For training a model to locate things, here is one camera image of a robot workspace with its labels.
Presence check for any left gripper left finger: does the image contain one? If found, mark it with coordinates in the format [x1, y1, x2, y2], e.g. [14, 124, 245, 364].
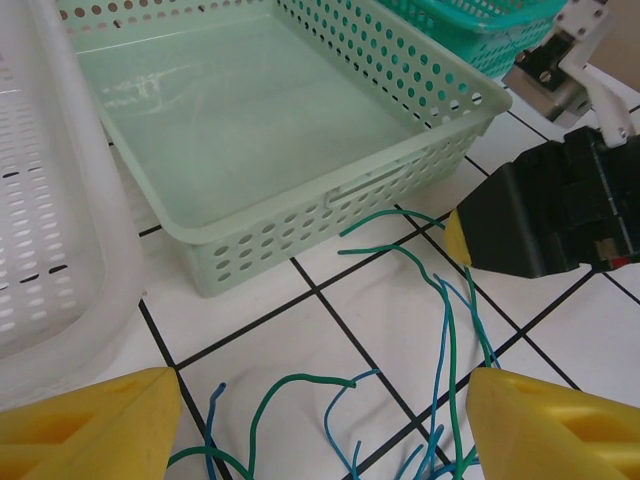
[0, 367, 183, 480]

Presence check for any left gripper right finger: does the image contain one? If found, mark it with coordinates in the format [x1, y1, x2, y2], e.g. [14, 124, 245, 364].
[466, 367, 640, 480]

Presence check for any white perforated plastic basket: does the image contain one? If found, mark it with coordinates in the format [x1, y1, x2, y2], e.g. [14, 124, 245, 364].
[0, 0, 147, 397]

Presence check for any blue wire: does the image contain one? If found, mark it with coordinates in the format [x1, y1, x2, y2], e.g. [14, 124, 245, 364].
[204, 368, 382, 480]
[418, 272, 501, 480]

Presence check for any green wire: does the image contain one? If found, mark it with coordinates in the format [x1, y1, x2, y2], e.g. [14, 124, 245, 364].
[338, 209, 501, 371]
[167, 242, 482, 480]

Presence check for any light green plastic basket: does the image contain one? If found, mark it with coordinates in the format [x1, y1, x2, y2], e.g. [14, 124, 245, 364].
[54, 0, 515, 300]

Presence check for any teal plastic basket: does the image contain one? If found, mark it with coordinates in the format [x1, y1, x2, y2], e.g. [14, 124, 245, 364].
[374, 0, 571, 85]

